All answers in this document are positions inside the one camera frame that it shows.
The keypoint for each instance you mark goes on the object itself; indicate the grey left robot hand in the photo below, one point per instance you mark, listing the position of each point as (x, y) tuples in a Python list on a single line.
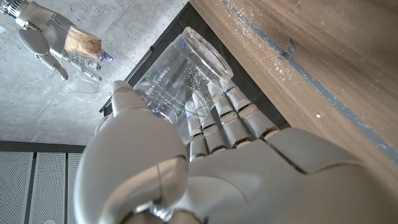
[(248, 180)]

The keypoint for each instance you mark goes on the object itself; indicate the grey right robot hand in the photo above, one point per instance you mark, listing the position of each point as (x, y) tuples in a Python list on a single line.
[(40, 21)]

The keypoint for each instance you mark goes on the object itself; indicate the brown sugar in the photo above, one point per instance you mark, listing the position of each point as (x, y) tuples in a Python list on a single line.
[(82, 43)]

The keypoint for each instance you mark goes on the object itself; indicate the clear plastic cup with sugar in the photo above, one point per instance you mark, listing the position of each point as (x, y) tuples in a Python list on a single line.
[(82, 77)]

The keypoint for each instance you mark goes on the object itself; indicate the black backdrop curtain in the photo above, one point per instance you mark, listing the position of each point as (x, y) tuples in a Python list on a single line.
[(252, 93)]

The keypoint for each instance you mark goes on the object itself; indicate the grey tape table outline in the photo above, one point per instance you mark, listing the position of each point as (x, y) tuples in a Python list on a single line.
[(311, 84)]

